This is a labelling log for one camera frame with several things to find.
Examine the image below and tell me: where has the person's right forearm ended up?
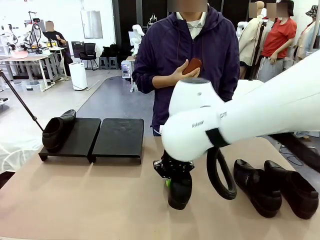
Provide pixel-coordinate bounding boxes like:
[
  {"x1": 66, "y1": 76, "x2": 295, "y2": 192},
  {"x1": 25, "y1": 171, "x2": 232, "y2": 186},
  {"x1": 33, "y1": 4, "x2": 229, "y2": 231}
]
[{"x1": 151, "y1": 74, "x2": 176, "y2": 89}]

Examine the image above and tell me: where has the grey work desk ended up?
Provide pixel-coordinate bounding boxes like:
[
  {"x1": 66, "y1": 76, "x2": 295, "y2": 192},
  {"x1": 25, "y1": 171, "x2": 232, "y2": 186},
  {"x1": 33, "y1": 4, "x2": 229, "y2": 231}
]
[{"x1": 0, "y1": 47, "x2": 66, "y2": 91}]

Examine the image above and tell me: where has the computer case with blue lights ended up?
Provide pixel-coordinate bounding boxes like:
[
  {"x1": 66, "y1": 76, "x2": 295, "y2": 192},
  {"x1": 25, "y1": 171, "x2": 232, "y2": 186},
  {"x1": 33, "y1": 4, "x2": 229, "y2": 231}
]
[{"x1": 121, "y1": 59, "x2": 137, "y2": 80}]

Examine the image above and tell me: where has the black shoe stand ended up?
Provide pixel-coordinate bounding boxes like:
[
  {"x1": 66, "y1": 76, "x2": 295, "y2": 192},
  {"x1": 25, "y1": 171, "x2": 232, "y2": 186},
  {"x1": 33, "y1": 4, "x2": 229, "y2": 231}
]
[
  {"x1": 91, "y1": 117, "x2": 145, "y2": 165},
  {"x1": 38, "y1": 117, "x2": 102, "y2": 164}
]

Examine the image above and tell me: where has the black backpack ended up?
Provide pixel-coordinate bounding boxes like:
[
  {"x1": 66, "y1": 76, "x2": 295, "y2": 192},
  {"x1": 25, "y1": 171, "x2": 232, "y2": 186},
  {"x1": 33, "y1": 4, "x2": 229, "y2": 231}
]
[{"x1": 100, "y1": 43, "x2": 121, "y2": 59}]

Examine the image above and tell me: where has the white air purifier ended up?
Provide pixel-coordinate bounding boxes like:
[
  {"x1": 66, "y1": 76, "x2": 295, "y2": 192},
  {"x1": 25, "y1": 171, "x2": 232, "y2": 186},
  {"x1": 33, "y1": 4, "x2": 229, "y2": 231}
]
[{"x1": 68, "y1": 62, "x2": 88, "y2": 91}]

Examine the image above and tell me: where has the white humanoid robot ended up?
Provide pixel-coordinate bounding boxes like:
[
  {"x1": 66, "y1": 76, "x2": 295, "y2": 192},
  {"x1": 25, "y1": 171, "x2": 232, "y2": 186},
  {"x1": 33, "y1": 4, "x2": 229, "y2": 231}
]
[{"x1": 129, "y1": 23, "x2": 147, "y2": 56}]

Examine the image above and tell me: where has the person in purple jacket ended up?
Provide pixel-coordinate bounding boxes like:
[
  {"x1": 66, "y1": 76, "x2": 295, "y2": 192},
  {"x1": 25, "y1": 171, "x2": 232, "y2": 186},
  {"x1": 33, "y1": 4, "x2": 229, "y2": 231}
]
[{"x1": 131, "y1": 5, "x2": 240, "y2": 138}]

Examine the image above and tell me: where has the person's right hand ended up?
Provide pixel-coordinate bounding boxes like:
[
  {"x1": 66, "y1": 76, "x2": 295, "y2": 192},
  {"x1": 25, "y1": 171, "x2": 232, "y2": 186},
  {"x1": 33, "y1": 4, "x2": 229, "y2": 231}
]
[{"x1": 171, "y1": 61, "x2": 201, "y2": 87}]

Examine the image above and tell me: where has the white table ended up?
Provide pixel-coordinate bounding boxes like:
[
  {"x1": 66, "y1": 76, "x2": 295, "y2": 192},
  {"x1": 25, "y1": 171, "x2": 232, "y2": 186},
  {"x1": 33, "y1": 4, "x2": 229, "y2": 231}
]
[{"x1": 233, "y1": 79, "x2": 266, "y2": 102}]

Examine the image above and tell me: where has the white wall panel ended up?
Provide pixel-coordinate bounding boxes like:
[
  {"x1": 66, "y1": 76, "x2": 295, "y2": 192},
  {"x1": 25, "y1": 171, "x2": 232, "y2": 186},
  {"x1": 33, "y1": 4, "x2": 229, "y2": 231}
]
[{"x1": 80, "y1": 10, "x2": 104, "y2": 40}]

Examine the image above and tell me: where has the mannequin in beige coat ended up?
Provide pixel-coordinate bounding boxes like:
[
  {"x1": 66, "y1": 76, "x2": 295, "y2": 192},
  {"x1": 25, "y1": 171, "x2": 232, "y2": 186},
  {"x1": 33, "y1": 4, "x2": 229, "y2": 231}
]
[{"x1": 236, "y1": 1, "x2": 267, "y2": 81}]

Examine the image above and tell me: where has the clear storage bin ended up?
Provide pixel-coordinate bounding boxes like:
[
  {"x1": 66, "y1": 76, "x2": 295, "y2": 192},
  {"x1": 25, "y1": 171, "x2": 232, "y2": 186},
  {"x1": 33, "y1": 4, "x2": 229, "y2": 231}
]
[{"x1": 21, "y1": 79, "x2": 45, "y2": 93}]

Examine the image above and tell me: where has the black floor cable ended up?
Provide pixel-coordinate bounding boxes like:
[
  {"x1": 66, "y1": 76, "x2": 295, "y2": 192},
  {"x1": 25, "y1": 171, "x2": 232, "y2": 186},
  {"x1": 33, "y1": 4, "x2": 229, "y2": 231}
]
[{"x1": 286, "y1": 154, "x2": 305, "y2": 166}]

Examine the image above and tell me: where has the white robot with black hoses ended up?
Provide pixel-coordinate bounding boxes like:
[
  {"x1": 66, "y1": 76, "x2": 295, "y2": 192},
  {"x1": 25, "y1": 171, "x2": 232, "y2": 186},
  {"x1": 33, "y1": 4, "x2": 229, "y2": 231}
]
[{"x1": 22, "y1": 11, "x2": 45, "y2": 55}]

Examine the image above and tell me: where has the black office chair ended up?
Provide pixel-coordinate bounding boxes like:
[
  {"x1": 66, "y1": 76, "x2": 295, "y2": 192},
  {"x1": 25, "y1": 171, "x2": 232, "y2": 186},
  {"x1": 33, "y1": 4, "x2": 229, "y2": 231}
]
[{"x1": 79, "y1": 42, "x2": 99, "y2": 71}]

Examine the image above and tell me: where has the red-brown shoe brush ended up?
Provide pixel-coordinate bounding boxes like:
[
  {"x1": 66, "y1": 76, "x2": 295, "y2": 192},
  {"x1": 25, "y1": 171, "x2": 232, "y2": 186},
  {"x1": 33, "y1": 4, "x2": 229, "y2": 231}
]
[{"x1": 182, "y1": 57, "x2": 203, "y2": 76}]

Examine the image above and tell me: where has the grey stool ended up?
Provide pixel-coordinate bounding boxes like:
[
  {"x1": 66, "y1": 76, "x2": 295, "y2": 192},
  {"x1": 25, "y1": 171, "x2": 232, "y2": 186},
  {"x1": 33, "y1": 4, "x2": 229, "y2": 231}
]
[
  {"x1": 108, "y1": 56, "x2": 119, "y2": 70},
  {"x1": 98, "y1": 56, "x2": 110, "y2": 70}
]

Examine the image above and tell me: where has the mannequin with bucket hat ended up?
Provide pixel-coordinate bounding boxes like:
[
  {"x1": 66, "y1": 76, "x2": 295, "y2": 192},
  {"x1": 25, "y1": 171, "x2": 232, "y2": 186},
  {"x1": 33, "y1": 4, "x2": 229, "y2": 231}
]
[{"x1": 291, "y1": 4, "x2": 320, "y2": 65}]

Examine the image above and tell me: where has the black tripod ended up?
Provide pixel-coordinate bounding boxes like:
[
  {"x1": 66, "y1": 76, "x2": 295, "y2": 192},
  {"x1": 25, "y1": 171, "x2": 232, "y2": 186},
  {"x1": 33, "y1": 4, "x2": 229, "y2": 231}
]
[{"x1": 0, "y1": 69, "x2": 45, "y2": 132}]

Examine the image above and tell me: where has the black strap on right arm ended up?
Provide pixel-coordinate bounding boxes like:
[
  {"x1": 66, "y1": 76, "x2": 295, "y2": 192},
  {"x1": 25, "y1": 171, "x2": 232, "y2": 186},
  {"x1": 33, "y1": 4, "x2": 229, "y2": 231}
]
[{"x1": 205, "y1": 127, "x2": 232, "y2": 148}]

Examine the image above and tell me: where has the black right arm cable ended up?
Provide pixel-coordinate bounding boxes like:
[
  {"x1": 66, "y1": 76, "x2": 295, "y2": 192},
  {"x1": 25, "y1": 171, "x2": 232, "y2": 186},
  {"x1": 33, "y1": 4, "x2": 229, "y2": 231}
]
[{"x1": 205, "y1": 132, "x2": 320, "y2": 201}]

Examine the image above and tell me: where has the clear plastic sheet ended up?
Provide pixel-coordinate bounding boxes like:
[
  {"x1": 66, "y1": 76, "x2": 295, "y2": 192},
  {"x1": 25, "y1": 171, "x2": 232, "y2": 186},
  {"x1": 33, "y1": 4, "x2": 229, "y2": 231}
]
[{"x1": 0, "y1": 139, "x2": 47, "y2": 176}]

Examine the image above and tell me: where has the black leather loafer shoe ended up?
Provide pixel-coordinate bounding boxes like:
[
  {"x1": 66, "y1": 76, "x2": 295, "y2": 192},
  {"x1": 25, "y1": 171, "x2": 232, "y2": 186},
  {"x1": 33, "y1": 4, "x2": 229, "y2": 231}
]
[
  {"x1": 166, "y1": 174, "x2": 193, "y2": 211},
  {"x1": 233, "y1": 158, "x2": 283, "y2": 219},
  {"x1": 41, "y1": 109, "x2": 77, "y2": 154},
  {"x1": 264, "y1": 159, "x2": 320, "y2": 221}
]

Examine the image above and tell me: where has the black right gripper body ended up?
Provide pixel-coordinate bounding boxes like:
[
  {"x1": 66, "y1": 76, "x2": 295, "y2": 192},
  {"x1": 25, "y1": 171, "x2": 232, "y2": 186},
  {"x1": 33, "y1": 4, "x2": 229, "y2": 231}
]
[{"x1": 161, "y1": 152, "x2": 188, "y2": 179}]

